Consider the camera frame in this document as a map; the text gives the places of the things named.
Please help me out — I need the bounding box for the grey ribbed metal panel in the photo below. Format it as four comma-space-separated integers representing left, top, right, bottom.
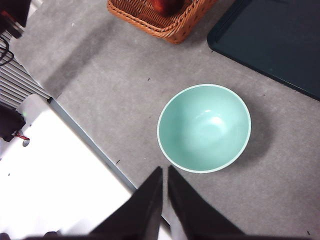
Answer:
0, 32, 52, 108

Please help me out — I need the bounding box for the teal ceramic bowl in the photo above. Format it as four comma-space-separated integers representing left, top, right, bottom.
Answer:
156, 83, 252, 174

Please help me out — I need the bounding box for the black equipment block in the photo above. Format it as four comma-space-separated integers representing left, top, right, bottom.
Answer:
0, 0, 32, 39

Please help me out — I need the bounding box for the brown wicker basket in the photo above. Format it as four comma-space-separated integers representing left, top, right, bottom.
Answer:
106, 0, 220, 45

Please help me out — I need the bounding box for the black rectangular tray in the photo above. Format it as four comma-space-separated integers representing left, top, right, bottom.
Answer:
206, 0, 320, 102

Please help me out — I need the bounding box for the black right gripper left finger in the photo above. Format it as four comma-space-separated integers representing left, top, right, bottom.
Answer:
27, 166, 163, 240

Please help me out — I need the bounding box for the dark purple plum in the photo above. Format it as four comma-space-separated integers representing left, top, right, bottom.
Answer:
149, 0, 187, 17

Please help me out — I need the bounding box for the thin red wire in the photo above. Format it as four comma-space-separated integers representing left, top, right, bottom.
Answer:
14, 131, 31, 141

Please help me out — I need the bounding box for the white base platform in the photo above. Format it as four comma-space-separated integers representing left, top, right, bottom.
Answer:
0, 93, 173, 240

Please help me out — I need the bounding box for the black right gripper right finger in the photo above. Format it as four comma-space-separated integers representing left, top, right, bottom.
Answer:
167, 165, 311, 240

